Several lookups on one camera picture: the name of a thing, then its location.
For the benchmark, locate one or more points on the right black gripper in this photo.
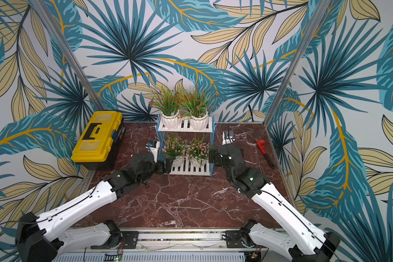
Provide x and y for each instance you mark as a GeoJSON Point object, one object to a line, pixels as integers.
{"type": "Point", "coordinates": [218, 157]}

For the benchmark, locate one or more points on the pink flower pot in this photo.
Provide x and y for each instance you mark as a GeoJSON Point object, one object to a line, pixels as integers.
{"type": "Point", "coordinates": [175, 149]}
{"type": "Point", "coordinates": [198, 152]}

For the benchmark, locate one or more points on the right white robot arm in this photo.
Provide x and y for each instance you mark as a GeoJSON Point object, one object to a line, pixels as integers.
{"type": "Point", "coordinates": [302, 241]}

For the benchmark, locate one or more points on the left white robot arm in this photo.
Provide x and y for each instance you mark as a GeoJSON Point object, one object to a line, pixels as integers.
{"type": "Point", "coordinates": [44, 237]}

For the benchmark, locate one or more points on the left aluminium corner post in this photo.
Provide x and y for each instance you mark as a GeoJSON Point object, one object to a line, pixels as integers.
{"type": "Point", "coordinates": [55, 31]}

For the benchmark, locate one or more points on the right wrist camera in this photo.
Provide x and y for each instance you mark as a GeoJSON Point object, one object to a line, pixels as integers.
{"type": "Point", "coordinates": [228, 137]}

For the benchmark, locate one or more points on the blue white wooden rack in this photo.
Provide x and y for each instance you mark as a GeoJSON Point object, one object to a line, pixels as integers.
{"type": "Point", "coordinates": [186, 167]}

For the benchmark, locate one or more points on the white perforated cable tray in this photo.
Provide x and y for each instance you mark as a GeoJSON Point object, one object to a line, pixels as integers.
{"type": "Point", "coordinates": [153, 257]}

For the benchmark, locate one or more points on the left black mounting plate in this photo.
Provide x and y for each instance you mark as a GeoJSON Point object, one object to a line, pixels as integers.
{"type": "Point", "coordinates": [127, 239]}

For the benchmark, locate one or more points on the red pipe wrench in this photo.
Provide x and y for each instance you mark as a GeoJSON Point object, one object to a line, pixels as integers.
{"type": "Point", "coordinates": [261, 145]}

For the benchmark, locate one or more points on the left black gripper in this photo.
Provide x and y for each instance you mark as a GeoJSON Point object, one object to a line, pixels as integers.
{"type": "Point", "coordinates": [168, 165]}

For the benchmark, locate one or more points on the yellow black toolbox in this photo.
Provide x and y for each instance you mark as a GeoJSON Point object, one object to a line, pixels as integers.
{"type": "Point", "coordinates": [99, 144]}

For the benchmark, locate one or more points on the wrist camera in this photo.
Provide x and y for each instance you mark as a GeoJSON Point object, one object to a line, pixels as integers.
{"type": "Point", "coordinates": [153, 147]}
{"type": "Point", "coordinates": [228, 137]}

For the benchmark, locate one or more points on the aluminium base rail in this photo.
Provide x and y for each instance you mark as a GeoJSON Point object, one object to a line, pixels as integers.
{"type": "Point", "coordinates": [210, 239]}

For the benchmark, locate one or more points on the black mounting plate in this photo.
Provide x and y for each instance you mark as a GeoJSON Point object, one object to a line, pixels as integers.
{"type": "Point", "coordinates": [237, 239]}
{"type": "Point", "coordinates": [127, 239]}

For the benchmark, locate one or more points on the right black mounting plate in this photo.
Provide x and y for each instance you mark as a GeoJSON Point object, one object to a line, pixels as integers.
{"type": "Point", "coordinates": [237, 239]}

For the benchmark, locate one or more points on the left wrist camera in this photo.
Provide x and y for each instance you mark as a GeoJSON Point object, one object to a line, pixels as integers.
{"type": "Point", "coordinates": [153, 147]}

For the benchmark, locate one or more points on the right aluminium corner post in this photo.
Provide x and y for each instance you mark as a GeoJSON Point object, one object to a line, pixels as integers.
{"type": "Point", "coordinates": [304, 42]}

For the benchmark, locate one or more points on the aluminium corner post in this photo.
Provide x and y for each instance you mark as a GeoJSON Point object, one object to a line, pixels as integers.
{"type": "Point", "coordinates": [304, 42]}
{"type": "Point", "coordinates": [55, 31]}

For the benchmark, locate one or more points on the red flower pot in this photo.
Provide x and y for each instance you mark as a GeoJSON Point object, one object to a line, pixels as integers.
{"type": "Point", "coordinates": [196, 105]}
{"type": "Point", "coordinates": [168, 102]}

